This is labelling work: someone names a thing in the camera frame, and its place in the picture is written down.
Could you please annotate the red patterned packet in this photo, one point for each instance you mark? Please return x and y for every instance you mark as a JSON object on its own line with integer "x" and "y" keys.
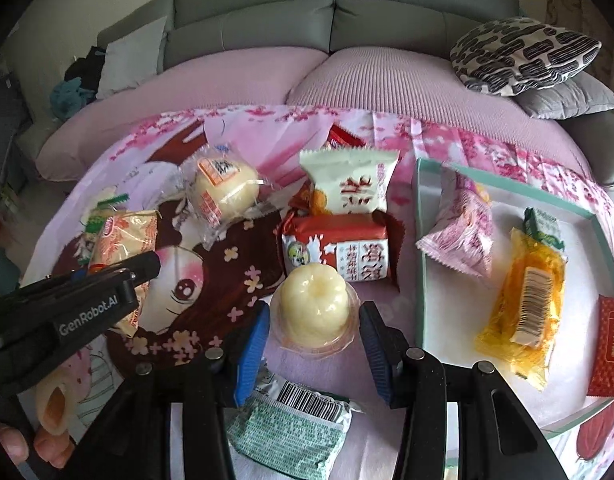
{"x": 609, "y": 355}

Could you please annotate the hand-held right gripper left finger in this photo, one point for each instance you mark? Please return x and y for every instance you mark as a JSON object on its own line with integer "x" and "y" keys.
{"x": 252, "y": 355}

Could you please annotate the grey sofa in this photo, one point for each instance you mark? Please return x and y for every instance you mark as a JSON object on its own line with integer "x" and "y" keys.
{"x": 267, "y": 5}

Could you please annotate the clear green-topped snack packet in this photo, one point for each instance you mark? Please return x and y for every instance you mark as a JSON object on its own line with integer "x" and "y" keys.
{"x": 104, "y": 210}

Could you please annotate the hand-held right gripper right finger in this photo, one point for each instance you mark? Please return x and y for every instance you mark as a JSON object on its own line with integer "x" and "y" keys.
{"x": 382, "y": 355}

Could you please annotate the black and white patterned pillow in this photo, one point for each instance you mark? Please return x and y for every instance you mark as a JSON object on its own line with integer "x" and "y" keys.
{"x": 522, "y": 55}

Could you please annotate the teal shallow cardboard box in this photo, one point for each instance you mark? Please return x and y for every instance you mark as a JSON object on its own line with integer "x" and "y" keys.
{"x": 582, "y": 240}

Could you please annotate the bun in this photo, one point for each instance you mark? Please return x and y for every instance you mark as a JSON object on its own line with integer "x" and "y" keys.
{"x": 224, "y": 190}

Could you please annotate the yellow snack packet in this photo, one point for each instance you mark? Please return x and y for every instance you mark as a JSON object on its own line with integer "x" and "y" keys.
{"x": 527, "y": 305}

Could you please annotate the pale yellow jelly cup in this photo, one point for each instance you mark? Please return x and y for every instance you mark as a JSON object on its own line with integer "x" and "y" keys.
{"x": 312, "y": 305}

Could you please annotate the red and white snack packet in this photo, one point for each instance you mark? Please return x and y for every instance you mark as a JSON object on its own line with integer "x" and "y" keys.
{"x": 337, "y": 252}

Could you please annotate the beige patterned curtain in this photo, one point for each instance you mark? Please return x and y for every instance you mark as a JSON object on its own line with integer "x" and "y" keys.
{"x": 567, "y": 0}

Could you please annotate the person's left hand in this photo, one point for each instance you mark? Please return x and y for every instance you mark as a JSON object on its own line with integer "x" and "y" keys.
{"x": 9, "y": 442}

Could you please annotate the cream and orange snack packet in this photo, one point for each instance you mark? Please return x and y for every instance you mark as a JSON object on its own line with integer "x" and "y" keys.
{"x": 124, "y": 235}

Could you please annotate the teal cloth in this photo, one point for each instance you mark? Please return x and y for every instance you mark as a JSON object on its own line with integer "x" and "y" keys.
{"x": 67, "y": 97}

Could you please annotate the dark clothes pile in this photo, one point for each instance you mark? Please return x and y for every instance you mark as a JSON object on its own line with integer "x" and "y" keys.
{"x": 87, "y": 65}

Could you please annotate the green dotted snack packet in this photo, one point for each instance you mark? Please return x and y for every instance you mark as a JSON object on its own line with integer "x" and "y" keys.
{"x": 287, "y": 435}

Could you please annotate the pink snack packet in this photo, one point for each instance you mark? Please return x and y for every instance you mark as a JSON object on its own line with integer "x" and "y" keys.
{"x": 462, "y": 230}

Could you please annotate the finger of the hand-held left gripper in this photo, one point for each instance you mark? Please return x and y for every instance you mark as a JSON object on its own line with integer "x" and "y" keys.
{"x": 142, "y": 265}
{"x": 78, "y": 275}

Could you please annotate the pale grey pillow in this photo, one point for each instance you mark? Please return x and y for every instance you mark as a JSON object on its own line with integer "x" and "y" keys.
{"x": 129, "y": 57}

